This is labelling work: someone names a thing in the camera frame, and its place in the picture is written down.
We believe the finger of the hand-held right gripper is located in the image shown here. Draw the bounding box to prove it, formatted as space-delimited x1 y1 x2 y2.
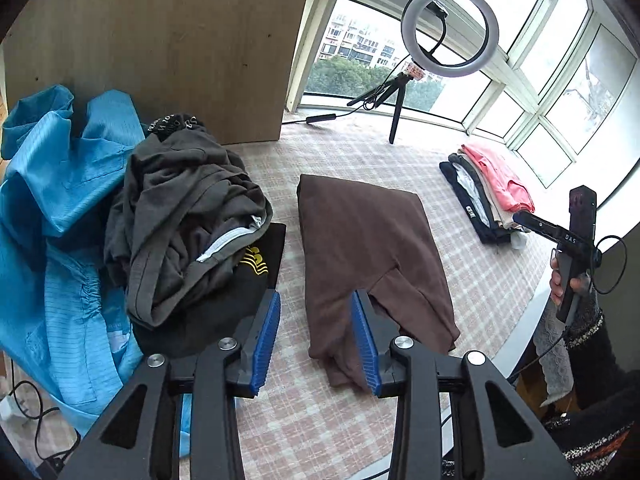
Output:
512 210 583 251

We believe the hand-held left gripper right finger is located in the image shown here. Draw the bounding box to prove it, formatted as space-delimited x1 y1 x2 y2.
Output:
350 289 576 480

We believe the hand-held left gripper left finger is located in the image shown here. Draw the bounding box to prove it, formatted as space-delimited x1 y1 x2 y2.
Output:
60 289 282 480

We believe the brown fleece garment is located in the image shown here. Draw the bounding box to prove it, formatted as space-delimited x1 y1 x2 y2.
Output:
296 174 461 391

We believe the person's right forearm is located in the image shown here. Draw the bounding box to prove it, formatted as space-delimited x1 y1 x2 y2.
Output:
562 295 640 480

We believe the person's right hand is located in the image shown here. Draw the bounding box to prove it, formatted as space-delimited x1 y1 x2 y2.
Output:
549 255 596 311

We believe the beige folded garment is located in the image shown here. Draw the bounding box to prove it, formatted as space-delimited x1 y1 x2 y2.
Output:
457 152 531 233

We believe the navy folded garment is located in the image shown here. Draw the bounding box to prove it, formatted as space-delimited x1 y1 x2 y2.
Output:
439 160 513 246

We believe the pink folded garment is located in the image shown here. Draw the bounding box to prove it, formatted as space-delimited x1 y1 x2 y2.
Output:
462 142 536 213

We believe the black garment with yellow print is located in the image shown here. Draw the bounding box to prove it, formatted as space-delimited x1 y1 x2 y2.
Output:
132 222 288 358

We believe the white folded garment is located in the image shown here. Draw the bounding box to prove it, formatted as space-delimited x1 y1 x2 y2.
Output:
452 162 488 216

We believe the grey lace cloth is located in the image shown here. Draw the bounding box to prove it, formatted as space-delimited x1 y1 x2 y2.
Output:
532 305 576 408

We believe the dark grey garment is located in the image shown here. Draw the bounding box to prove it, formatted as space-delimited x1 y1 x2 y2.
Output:
104 112 273 328

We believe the black tripod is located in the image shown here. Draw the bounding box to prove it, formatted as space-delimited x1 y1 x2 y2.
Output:
346 60 426 145

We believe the blue striped garment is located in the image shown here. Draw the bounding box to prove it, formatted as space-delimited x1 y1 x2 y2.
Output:
0 84 193 433

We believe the brown wooden panel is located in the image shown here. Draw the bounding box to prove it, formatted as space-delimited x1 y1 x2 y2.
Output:
0 0 317 145

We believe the ring light cable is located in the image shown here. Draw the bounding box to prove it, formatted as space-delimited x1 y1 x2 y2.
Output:
281 67 408 127

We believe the white ring light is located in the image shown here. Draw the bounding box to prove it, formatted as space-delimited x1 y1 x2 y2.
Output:
401 0 500 80

